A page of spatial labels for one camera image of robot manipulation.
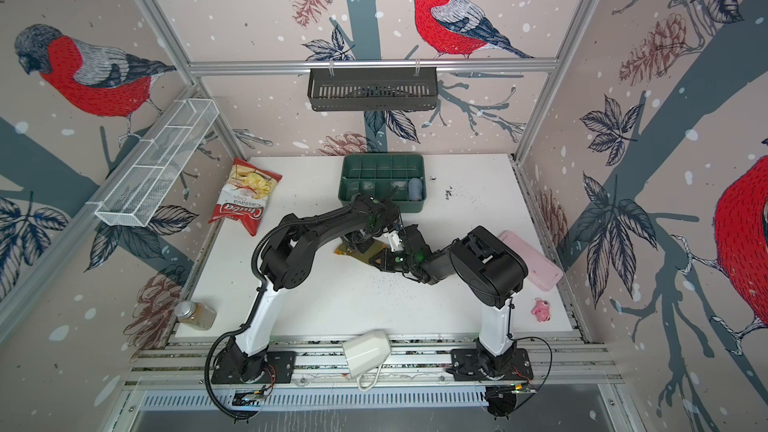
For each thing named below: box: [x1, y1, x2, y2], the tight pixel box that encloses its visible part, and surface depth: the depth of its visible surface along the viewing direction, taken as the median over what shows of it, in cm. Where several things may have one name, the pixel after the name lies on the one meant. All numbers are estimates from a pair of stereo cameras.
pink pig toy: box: [531, 297, 551, 322], surface depth 83 cm
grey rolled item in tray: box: [408, 177, 423, 201], surface depth 105 cm
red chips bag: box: [208, 157, 283, 237], surface depth 105 cm
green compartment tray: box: [338, 153, 427, 213], surface depth 113 cm
